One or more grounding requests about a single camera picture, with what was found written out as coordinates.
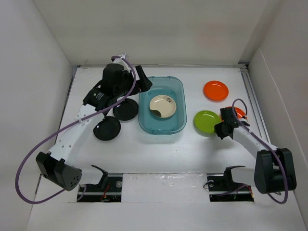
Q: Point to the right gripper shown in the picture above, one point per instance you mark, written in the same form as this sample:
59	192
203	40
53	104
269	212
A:
217	128

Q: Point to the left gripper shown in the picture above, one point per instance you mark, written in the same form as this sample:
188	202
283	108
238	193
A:
142	85

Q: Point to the green plate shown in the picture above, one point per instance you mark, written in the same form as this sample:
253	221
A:
205	121

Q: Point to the beige plate with black brushstroke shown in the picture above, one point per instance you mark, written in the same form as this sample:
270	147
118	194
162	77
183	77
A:
162	106

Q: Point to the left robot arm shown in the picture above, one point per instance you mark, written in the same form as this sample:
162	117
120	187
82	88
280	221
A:
57	165

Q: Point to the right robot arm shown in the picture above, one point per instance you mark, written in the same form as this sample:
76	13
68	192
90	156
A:
274	168

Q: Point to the teal transparent plastic bin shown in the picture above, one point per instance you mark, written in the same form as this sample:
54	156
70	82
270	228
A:
170	86

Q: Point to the black plate near bin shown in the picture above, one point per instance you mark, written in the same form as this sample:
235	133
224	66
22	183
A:
126	110

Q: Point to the orange plate near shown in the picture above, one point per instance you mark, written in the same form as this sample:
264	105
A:
240	113

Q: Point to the orange plate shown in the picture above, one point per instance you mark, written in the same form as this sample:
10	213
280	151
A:
240	113
216	90

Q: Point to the orange plate far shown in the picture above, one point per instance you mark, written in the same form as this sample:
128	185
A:
216	90

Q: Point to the black plate front left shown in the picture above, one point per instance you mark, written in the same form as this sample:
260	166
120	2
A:
107	129

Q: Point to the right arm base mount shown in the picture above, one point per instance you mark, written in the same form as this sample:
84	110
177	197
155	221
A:
222	191

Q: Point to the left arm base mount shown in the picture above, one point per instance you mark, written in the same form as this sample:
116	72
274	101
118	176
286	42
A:
110	193

